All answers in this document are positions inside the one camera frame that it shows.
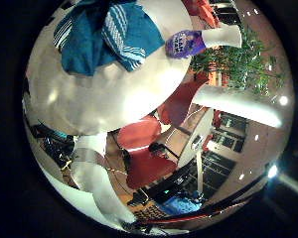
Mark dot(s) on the blue striped cloth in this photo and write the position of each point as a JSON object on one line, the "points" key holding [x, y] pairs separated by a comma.
{"points": [[89, 43]]}

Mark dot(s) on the red chair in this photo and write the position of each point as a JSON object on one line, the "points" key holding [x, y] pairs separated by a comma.
{"points": [[149, 168], [139, 132], [178, 104]]}

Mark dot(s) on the blue box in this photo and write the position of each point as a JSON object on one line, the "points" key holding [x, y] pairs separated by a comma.
{"points": [[182, 205]]}

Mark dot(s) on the green leafy plant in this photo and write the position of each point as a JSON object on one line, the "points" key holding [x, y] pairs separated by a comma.
{"points": [[245, 66]]}

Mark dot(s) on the orange red seat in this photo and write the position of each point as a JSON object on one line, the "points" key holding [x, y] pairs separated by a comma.
{"points": [[203, 11]]}

